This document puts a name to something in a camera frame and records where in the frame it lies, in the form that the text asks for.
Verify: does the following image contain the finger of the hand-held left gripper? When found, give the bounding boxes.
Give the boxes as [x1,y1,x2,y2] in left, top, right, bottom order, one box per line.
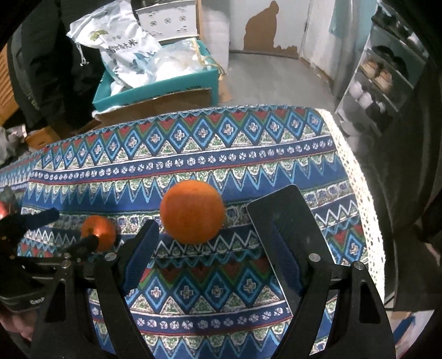
[20,208,60,230]
[63,234,99,258]

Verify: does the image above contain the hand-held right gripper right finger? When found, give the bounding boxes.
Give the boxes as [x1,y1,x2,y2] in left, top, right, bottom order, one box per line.
[269,223,396,359]

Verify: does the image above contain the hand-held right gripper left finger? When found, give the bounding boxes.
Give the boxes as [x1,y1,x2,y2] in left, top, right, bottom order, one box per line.
[31,217,161,359]

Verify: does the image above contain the small orange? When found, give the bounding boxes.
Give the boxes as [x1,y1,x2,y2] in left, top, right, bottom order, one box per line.
[81,216,117,252]

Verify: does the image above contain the large orange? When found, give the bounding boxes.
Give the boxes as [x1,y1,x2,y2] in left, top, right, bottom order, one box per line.
[160,180,225,244]

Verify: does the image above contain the person's left hand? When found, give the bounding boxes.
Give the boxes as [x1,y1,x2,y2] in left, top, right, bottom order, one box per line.
[0,311,38,350]

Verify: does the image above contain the black smartphone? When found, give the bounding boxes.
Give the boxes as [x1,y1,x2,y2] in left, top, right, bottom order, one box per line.
[246,184,334,306]

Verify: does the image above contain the grey cloth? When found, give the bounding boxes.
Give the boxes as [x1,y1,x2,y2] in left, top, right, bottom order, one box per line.
[0,126,26,166]

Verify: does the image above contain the blue patterned tablecloth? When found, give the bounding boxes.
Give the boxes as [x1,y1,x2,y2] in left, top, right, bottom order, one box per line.
[0,105,385,359]

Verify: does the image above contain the wooden louvered door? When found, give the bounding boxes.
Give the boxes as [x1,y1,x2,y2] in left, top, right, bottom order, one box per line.
[0,45,19,125]

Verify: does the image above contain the dark hanging cloth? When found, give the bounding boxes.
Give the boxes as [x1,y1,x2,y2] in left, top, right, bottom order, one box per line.
[359,62,442,311]

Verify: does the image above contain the black hanging jacket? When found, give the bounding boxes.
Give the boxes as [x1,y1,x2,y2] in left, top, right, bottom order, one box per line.
[7,0,104,133]

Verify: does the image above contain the large cardboard box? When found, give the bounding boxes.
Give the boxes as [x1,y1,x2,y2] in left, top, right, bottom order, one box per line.
[93,86,213,130]

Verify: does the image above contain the teal box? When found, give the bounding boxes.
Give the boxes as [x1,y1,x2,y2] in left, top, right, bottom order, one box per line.
[93,39,222,111]

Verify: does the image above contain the white rice bag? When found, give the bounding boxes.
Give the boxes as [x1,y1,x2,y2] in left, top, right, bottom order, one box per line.
[66,5,163,95]

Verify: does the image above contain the clear plastic bag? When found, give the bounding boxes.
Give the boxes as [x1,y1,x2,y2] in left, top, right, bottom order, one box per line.
[145,39,208,83]

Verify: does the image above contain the white patterned cabinet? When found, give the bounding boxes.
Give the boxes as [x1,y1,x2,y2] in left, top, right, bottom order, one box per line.
[135,0,199,39]

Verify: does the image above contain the white woven sack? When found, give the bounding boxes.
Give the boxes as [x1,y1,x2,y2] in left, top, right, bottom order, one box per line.
[201,0,231,66]

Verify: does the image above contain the grey shoe rack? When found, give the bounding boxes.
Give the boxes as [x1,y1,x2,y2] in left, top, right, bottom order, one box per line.
[333,21,430,139]

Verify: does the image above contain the blue hanging cloth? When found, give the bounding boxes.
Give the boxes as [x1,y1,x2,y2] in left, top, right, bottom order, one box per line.
[329,0,348,35]

